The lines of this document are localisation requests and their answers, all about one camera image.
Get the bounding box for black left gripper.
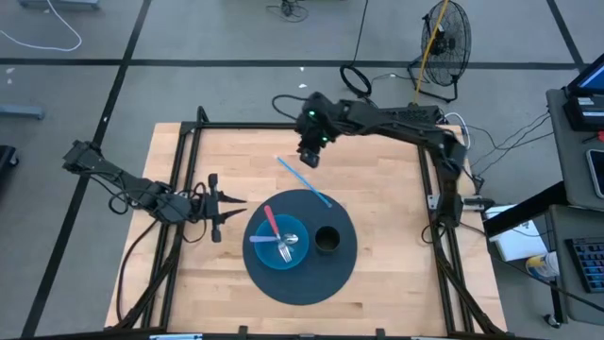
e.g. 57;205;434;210
190;173;248;244

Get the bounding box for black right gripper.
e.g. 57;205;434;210
294;92;346;169

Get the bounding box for fork with red handle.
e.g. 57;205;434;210
262;204;294;264

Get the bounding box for spoon with purple handle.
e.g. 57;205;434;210
248;232;300;247

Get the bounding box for blue straw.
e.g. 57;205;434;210
275;155;333;210

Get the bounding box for translucent blue plastic bowl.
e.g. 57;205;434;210
253;213;311;272

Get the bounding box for tall black cup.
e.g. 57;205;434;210
313;225;343;257

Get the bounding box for round dark woven placemat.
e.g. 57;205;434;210
242;188;359;306

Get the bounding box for black floor fan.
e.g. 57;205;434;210
408;0;473;104

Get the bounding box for grey furniture foot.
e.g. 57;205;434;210
0;104;46;121

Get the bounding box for white box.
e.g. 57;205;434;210
483;203;549;263

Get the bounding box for white and yellow bottle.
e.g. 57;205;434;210
525;251;561;283

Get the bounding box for open laptop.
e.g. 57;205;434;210
561;60;604;133

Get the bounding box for black tablet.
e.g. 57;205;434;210
585;148;604;200

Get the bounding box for black keyboard with blue keys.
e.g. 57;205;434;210
564;237;604;295

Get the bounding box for coiled black cable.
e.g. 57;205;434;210
339;64;378;108

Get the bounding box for black metal table frame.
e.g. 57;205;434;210
106;106;509;337

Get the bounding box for tangled black floor cable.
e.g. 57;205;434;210
265;0;310;24

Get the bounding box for yellow cable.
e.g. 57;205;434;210
412;0;450;106

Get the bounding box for short white cable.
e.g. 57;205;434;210
443;111;472;151

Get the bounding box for long white floor cable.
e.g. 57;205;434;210
0;0;83;53

